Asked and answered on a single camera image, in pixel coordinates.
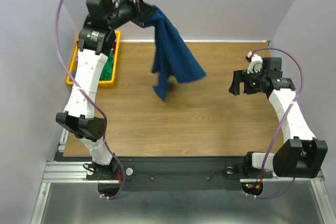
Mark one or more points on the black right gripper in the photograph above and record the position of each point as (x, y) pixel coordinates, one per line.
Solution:
(241, 75)

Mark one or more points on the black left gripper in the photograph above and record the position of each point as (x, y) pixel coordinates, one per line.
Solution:
(142, 10)

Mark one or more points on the blue t shirt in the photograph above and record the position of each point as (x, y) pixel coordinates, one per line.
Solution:
(172, 55)

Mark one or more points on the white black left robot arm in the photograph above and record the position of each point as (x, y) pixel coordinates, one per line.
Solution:
(95, 42)

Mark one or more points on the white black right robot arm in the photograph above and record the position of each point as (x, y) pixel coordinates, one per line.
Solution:
(302, 154)

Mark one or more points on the green t shirt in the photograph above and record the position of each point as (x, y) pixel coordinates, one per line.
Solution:
(106, 74)

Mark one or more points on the yellow plastic bin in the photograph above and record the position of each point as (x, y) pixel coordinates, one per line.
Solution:
(115, 48)

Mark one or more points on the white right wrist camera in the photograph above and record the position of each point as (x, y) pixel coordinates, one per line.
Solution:
(255, 63)

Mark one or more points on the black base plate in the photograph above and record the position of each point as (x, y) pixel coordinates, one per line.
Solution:
(173, 174)

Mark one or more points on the aluminium frame rail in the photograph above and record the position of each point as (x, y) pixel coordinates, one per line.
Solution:
(56, 172)

